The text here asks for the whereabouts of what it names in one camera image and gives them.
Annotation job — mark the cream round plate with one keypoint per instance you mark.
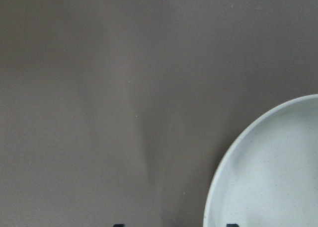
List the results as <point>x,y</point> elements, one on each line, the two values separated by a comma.
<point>269,175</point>

